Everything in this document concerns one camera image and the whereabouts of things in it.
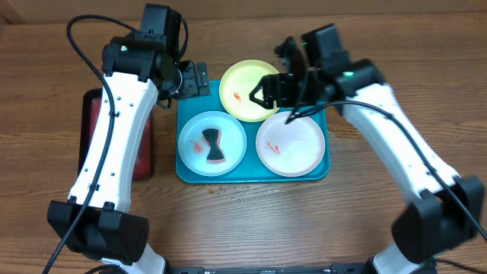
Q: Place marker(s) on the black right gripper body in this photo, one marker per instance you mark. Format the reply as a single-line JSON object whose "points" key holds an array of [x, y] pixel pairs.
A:
{"points": [[298, 93]]}

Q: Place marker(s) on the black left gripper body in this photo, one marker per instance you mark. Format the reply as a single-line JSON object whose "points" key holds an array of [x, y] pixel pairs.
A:
{"points": [[188, 87]]}

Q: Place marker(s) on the black and pink sponge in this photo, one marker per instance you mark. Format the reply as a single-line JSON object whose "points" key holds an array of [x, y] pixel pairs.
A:
{"points": [[212, 137]]}

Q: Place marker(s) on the light blue plate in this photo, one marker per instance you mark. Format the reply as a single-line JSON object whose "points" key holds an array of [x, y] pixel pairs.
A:
{"points": [[194, 150]]}

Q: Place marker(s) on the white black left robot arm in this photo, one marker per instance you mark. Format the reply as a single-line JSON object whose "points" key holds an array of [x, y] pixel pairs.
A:
{"points": [[142, 69]]}

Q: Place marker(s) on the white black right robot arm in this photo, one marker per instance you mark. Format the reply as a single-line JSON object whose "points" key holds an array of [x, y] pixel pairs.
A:
{"points": [[443, 209]]}

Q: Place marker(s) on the teal plastic tray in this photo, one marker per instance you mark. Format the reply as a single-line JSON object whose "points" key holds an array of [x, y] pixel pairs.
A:
{"points": [[250, 169]]}

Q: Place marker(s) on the dark red-lined small tray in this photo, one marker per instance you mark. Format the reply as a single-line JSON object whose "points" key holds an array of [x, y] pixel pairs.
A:
{"points": [[144, 166]]}

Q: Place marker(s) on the yellow-green plate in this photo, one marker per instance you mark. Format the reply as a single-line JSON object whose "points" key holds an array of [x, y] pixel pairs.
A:
{"points": [[235, 87]]}

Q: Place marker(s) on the white pink plate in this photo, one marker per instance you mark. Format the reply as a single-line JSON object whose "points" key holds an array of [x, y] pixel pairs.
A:
{"points": [[290, 149]]}

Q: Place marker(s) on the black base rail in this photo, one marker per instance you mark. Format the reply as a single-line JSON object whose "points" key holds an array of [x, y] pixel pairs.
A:
{"points": [[337, 268]]}

